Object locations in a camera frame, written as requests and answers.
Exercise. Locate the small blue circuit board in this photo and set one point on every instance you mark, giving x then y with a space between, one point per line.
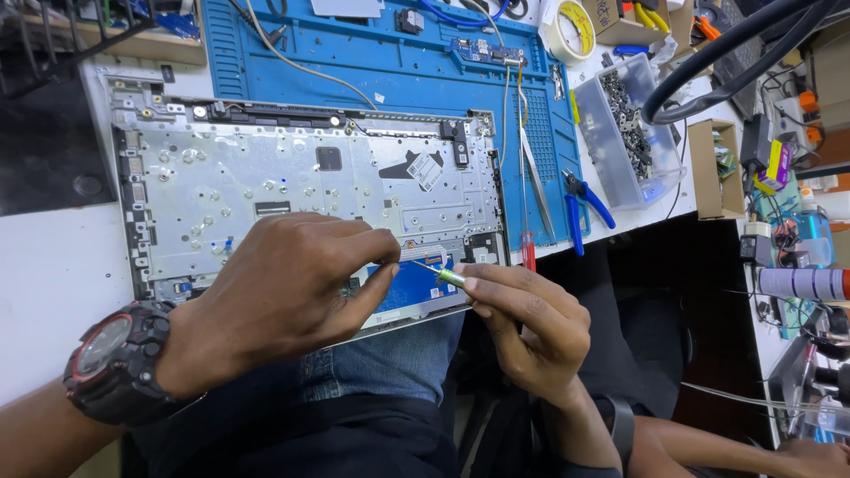
485 50

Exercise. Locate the white spray can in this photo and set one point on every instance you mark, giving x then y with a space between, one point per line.
803 283

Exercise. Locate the yellow and purple box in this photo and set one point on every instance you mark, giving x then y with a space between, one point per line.
775 166

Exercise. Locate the white tape roll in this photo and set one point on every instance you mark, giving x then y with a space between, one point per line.
564 30

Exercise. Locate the black power adapter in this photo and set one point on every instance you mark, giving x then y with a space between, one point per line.
756 143

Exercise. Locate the clear box of screws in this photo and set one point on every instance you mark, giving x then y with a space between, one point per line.
624 133

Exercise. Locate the black and red wristwatch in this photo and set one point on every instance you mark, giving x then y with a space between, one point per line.
113 358

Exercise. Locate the person's left hand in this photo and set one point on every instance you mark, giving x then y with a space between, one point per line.
265 299

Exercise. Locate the blue liquid bottle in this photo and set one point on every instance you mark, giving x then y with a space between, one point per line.
813 236

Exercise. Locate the silver laptop chassis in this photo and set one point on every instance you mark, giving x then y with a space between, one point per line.
299 172

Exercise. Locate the person's blue jeans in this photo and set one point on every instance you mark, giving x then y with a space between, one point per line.
385 362

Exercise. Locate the cardboard box with tools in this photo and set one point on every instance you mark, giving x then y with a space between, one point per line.
617 23

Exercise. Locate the wooden shelf board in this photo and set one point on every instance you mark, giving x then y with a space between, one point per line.
153 46

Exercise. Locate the small open cardboard box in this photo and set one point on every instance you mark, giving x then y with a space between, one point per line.
704 172

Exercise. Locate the black charger plug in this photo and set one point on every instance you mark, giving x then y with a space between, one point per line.
756 247

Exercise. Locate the steel tweezers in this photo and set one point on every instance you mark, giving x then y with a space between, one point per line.
536 179

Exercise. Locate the blue repair mat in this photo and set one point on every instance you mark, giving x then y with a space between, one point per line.
412 73

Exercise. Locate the black laptop cover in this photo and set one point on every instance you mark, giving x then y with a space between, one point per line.
46 153

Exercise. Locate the small black component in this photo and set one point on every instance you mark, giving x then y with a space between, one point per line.
410 21

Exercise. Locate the person's right hand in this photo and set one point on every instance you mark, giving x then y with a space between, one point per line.
538 332

